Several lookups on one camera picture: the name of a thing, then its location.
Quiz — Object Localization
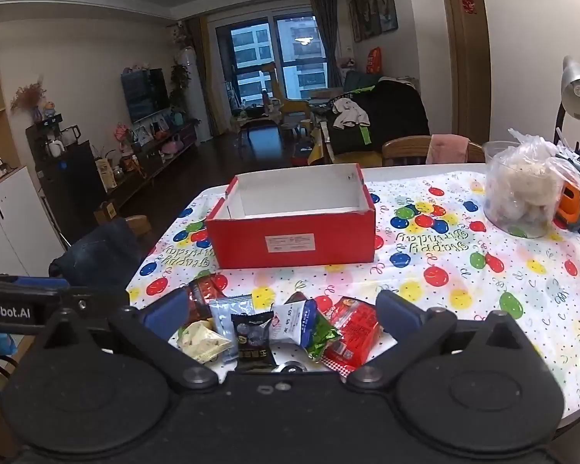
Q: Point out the cream white snack packet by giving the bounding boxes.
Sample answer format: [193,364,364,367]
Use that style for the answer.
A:
[177,319,232,363]

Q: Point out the red noodle snack bag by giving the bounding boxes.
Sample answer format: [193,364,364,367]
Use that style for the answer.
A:
[322,297,381,377]

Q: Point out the copper brown snack packet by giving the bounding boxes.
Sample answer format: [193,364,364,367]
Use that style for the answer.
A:
[187,273,227,324]

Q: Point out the light blue snack packet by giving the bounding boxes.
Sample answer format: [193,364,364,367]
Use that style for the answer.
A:
[209,295,256,363]

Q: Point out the green foil snack packet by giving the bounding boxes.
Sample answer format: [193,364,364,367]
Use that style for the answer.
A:
[306,311,341,362]

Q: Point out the black snack packet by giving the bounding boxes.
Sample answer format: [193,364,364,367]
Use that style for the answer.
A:
[231,311,276,372]

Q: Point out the white blue milk packet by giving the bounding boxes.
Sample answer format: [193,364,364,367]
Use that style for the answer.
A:
[269,300,318,349]

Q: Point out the clear bag of snacks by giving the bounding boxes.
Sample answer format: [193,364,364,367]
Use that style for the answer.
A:
[483,128,580,239]

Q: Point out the white cupboard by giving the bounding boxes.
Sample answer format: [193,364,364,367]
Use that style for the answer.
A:
[0,167,65,276]

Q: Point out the dark blue jeans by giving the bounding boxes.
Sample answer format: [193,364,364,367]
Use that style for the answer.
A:
[49,218,142,289]

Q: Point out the balloon birthday tablecloth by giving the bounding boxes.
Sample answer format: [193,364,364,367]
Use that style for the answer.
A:
[128,167,580,415]

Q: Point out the wooden chair with jeans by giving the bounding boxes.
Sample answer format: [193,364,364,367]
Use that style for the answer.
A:
[125,215,153,238]

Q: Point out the black side cabinet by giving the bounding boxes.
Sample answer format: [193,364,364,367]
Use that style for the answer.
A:
[26,114,106,243]

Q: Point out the red cardboard box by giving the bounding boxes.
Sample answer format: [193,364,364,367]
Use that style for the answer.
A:
[205,164,376,269]

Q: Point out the dark tv console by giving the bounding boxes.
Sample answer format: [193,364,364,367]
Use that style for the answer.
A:
[104,119,199,208]

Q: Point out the wooden chair far side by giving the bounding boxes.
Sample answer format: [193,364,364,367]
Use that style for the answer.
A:
[381,135,485,167]

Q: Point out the pink cloth on chair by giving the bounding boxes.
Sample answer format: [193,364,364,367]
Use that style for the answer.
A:
[425,134,469,164]

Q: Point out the orange tool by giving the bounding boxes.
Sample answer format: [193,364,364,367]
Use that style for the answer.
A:
[556,182,580,225]

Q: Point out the yellow wooden armchair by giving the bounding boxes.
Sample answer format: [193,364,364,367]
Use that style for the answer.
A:
[307,121,382,169]

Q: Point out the black clothes pile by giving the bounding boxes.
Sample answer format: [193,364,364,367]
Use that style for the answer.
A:
[326,80,430,155]

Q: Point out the white garment on pile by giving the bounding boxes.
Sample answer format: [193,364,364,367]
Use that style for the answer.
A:
[333,97,371,129]

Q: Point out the television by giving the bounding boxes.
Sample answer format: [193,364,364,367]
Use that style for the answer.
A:
[120,68,171,123]

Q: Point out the white air conditioner tower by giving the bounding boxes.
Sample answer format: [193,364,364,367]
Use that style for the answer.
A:
[179,46,212,146]

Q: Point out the silver desk lamp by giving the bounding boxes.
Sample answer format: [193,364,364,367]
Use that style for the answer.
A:
[553,56,580,155]

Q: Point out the wooden door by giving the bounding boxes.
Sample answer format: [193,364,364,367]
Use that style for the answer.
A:
[444,0,491,145]

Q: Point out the dark wall pictures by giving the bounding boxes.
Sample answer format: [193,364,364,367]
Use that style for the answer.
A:
[349,0,399,43]

